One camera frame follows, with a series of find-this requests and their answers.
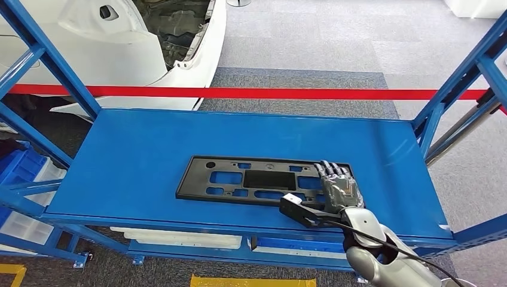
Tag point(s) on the red barrier belt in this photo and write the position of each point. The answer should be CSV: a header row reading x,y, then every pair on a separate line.
x,y
257,93
504,111

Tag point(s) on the white car body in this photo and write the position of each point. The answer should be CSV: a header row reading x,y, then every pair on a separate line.
x,y
111,59

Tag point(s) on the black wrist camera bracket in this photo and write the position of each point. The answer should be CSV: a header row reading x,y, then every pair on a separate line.
x,y
301,216

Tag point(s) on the white display platform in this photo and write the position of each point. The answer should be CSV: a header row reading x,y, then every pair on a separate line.
x,y
475,8

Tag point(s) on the long black plastic panel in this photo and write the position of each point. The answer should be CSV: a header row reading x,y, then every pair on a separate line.
x,y
190,178

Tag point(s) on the blue metal shelf rack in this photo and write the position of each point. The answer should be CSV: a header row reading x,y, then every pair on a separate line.
x,y
138,166

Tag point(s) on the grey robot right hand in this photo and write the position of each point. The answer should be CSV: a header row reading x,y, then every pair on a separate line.
x,y
340,190

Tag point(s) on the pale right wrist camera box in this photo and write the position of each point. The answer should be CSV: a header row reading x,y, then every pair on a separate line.
x,y
294,199

